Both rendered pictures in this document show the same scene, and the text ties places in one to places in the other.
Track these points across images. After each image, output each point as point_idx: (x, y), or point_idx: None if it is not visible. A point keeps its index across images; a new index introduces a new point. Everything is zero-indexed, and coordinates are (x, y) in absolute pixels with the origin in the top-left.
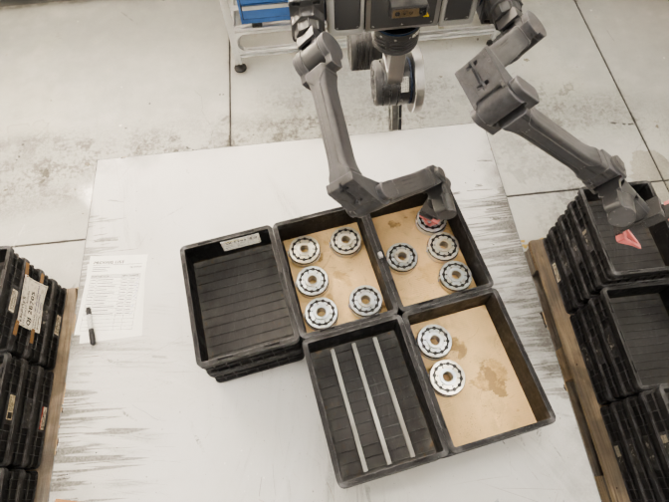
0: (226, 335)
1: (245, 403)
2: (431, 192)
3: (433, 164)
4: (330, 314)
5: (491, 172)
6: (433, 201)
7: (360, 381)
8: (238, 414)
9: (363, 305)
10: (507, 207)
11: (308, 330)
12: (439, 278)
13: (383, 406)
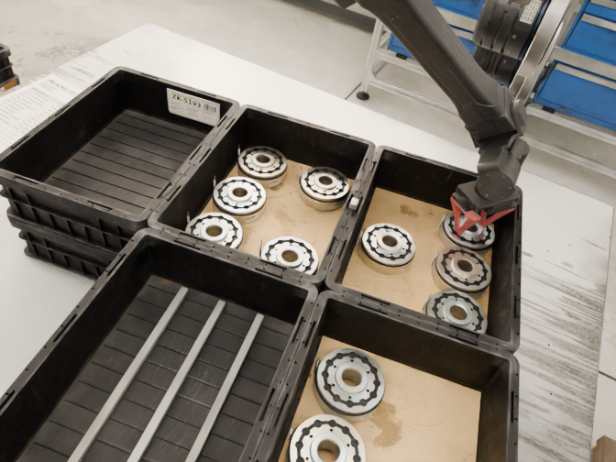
0: (77, 188)
1: (26, 301)
2: (488, 144)
3: (514, 99)
4: (224, 241)
5: (595, 261)
6: (483, 154)
7: (182, 361)
8: (3, 307)
9: (280, 259)
10: (599, 313)
11: None
12: (426, 300)
13: (181, 424)
